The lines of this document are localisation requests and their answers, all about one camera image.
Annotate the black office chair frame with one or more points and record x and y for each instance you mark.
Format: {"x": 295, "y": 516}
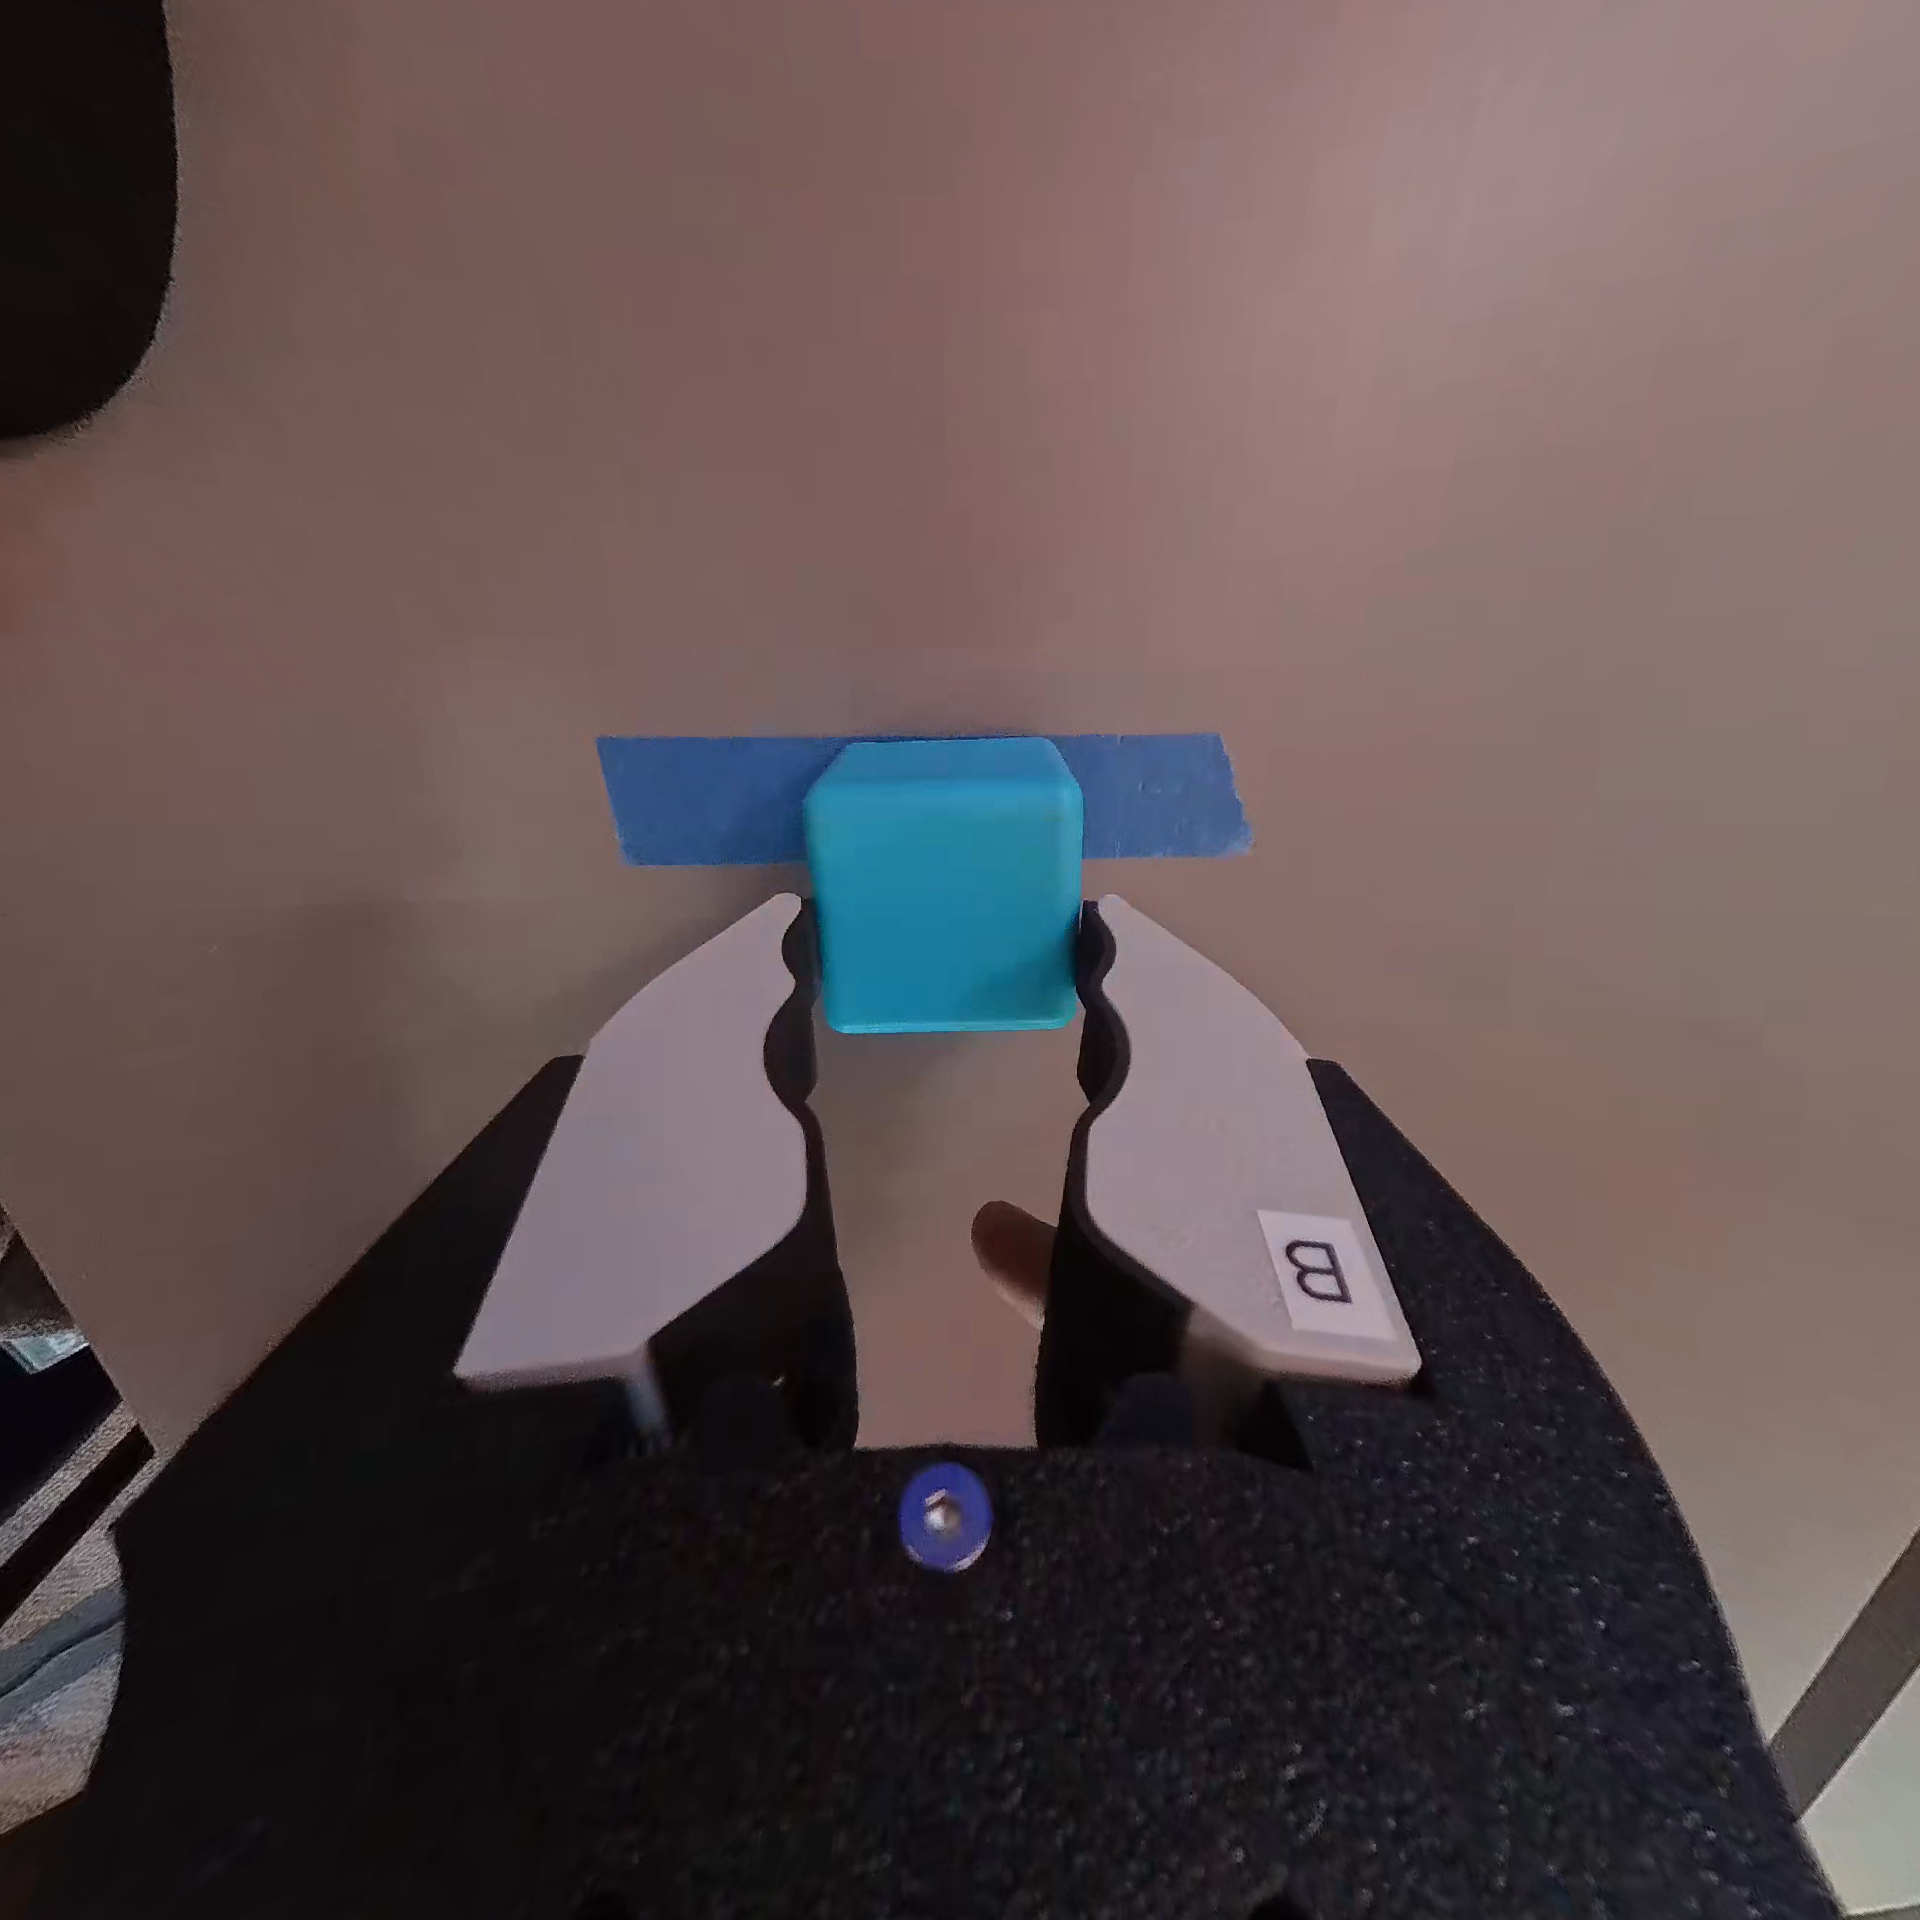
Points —
{"x": 61, "y": 1470}

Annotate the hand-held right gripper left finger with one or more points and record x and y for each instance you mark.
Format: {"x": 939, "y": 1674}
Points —
{"x": 636, "y": 1187}

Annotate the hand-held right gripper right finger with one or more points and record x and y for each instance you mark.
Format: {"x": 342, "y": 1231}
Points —
{"x": 1218, "y": 1172}

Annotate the teal foam cube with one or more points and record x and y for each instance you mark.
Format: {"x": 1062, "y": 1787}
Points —
{"x": 947, "y": 885}

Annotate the blue tape strip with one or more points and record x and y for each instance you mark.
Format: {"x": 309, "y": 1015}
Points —
{"x": 692, "y": 797}

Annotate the black textured armrest pad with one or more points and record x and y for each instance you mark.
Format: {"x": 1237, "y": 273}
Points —
{"x": 77, "y": 196}

